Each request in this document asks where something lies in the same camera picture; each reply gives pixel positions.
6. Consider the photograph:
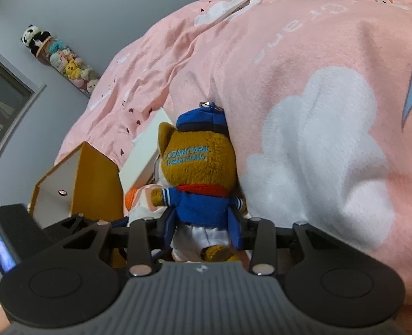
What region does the hanging plush toy organizer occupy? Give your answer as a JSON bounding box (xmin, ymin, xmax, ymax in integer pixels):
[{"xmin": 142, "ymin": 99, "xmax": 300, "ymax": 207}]
[{"xmin": 21, "ymin": 25, "xmax": 100, "ymax": 97}]

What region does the brown bear plush blue outfit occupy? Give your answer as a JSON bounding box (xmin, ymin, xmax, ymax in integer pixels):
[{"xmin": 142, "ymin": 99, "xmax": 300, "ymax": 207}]
[{"xmin": 151, "ymin": 102, "xmax": 246, "ymax": 262}]

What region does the orange and red crochet fruit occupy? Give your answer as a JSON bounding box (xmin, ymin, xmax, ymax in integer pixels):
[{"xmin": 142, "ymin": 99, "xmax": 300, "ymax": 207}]
[{"xmin": 124, "ymin": 188, "xmax": 138, "ymax": 212}]

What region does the pink cloud print duvet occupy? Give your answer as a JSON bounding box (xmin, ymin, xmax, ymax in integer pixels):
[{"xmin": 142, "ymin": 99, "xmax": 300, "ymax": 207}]
[{"xmin": 54, "ymin": 0, "xmax": 412, "ymax": 335}]

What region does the orange rimmed white storage box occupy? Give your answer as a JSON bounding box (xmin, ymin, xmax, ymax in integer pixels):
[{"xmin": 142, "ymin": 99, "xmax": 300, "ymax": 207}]
[{"xmin": 29, "ymin": 142, "xmax": 124, "ymax": 228}]

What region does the long white cardboard box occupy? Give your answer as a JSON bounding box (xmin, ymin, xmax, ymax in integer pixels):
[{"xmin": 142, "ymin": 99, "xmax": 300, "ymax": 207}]
[{"xmin": 119, "ymin": 108, "xmax": 176, "ymax": 194}]

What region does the grey framed window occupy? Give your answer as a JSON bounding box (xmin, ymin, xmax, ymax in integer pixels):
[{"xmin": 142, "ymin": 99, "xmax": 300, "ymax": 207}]
[{"xmin": 0, "ymin": 53, "xmax": 46, "ymax": 159}]

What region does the white cat plush striped cup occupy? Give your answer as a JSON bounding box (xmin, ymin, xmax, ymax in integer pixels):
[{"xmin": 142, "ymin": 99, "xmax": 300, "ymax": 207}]
[{"xmin": 124, "ymin": 170, "xmax": 166, "ymax": 225}]

